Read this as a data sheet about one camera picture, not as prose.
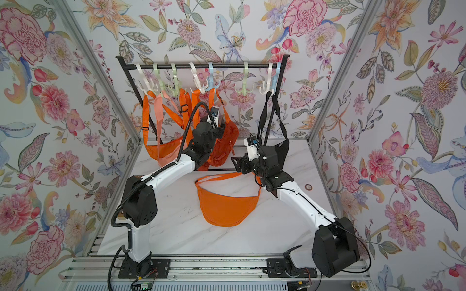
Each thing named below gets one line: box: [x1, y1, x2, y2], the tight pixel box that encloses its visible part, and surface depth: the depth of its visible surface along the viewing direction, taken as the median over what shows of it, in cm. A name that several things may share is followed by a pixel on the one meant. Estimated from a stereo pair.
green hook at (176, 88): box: [169, 63, 182, 97], surface depth 75 cm
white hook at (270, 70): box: [259, 62, 274, 94], surface depth 71 cm
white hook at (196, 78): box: [188, 61, 209, 94], surface depth 75 cm
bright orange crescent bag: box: [194, 172, 262, 228], surface depth 92 cm
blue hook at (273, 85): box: [270, 61, 281, 95], surface depth 76 cm
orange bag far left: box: [142, 90, 184, 161], surface depth 91 cm
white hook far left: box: [135, 63, 152, 96], surface depth 76 cm
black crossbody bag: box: [257, 90, 290, 171], surface depth 82 cm
